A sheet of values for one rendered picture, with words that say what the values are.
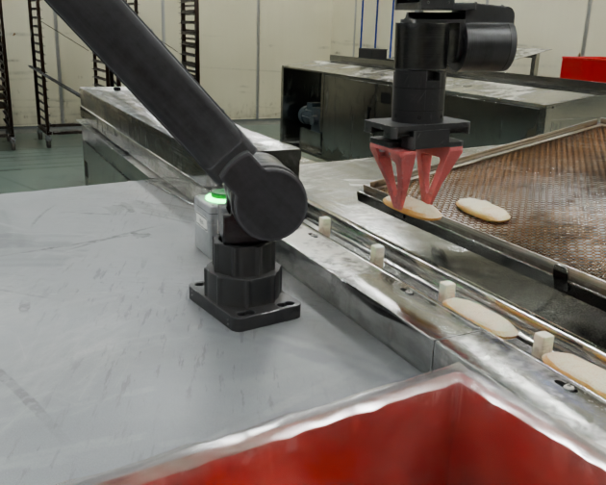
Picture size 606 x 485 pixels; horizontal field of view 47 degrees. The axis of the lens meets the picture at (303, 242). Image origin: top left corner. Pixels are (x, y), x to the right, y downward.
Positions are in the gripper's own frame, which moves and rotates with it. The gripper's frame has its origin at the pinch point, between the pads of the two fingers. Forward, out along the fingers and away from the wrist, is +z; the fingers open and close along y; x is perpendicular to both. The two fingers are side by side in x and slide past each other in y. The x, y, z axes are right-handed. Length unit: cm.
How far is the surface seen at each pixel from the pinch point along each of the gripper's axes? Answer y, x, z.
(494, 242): 8.6, -4.7, 4.8
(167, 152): -11, 69, 5
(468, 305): -1.2, -12.7, 8.0
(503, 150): 35.0, 25.3, 0.9
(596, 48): 363, 311, -2
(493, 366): -7.9, -24.6, 7.7
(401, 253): 1.9, 4.6, 8.1
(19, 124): -4, 701, 83
